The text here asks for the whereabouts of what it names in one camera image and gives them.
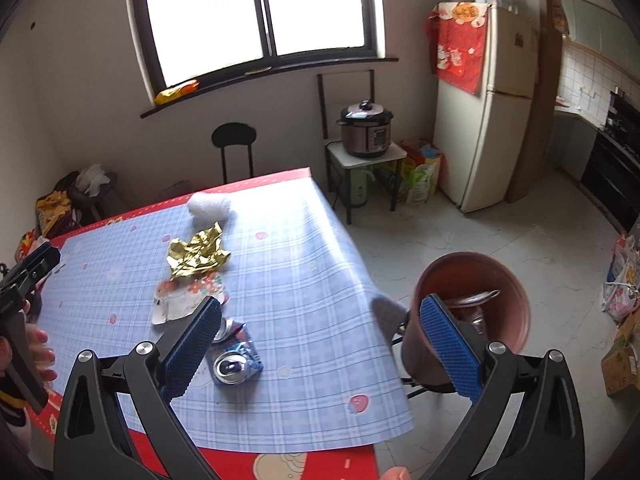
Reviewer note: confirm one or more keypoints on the black round-back chair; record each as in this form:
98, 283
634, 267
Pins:
234, 134

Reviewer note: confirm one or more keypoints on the cardboard box on floor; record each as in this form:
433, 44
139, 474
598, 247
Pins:
620, 365

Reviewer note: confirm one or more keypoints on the white snack pouch wrapper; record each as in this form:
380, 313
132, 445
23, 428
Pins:
178, 298

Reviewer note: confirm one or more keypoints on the small white side table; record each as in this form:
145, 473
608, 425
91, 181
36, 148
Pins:
348, 175

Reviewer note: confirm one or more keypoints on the colourful bags beside refrigerator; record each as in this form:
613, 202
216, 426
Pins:
419, 172

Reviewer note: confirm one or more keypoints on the blue plaid tablecloth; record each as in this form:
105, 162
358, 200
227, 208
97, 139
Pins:
297, 283

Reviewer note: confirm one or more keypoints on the window with dark frame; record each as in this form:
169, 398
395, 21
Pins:
225, 42

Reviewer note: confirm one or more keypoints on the plastic shopping bags pile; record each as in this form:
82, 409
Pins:
620, 291

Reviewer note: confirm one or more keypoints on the white refrigerator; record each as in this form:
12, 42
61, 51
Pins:
480, 135

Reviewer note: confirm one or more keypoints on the red cloth on refrigerator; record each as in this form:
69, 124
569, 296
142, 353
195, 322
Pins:
456, 34

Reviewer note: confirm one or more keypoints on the electric pressure cooker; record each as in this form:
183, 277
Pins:
365, 129

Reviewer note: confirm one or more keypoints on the brown plastic trash bin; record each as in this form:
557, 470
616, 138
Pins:
475, 288

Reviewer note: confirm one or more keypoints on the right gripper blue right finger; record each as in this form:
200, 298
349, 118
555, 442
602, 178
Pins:
457, 356

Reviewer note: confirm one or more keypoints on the black kitchen stove unit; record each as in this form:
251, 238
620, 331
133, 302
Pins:
612, 174

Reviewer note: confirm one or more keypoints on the gold foil wrapper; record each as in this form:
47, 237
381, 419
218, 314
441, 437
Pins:
201, 254

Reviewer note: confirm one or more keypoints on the yellow packet on windowsill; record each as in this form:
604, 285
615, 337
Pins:
176, 93

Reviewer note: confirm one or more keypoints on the left hand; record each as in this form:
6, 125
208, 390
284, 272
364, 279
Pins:
42, 355

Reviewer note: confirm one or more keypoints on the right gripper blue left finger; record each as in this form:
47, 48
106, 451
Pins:
183, 346

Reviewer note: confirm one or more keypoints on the stool with clutter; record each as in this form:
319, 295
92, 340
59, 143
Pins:
75, 201

